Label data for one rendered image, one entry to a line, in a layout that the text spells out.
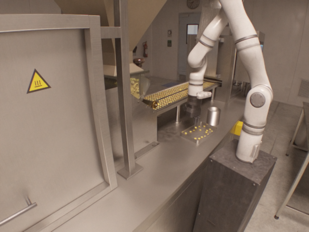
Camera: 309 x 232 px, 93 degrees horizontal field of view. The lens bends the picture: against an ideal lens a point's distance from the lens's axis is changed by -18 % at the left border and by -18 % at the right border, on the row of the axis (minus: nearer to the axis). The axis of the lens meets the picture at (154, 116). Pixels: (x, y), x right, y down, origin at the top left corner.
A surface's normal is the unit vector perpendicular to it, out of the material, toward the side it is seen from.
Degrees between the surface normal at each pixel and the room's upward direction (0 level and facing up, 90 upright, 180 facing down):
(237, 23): 87
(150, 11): 114
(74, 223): 0
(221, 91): 90
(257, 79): 108
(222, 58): 90
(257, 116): 91
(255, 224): 0
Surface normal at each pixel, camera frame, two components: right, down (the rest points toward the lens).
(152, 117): 0.76, 0.26
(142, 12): 0.70, 0.61
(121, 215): 0.00, -0.91
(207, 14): -0.61, 0.00
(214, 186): -0.77, 0.26
